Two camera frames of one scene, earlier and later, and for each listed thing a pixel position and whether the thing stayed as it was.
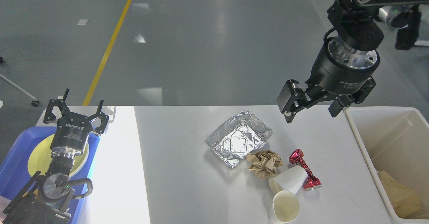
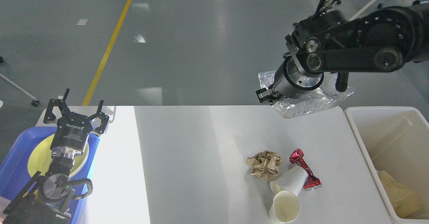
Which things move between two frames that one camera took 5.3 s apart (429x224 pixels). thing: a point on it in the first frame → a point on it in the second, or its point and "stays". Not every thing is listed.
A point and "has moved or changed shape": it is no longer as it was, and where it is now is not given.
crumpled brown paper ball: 264,163 stays
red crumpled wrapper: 297,157 stays
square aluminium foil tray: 233,141 has moved or changed shape
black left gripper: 70,137 stays
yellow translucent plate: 40,159 stays
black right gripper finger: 294,96 → 269,96
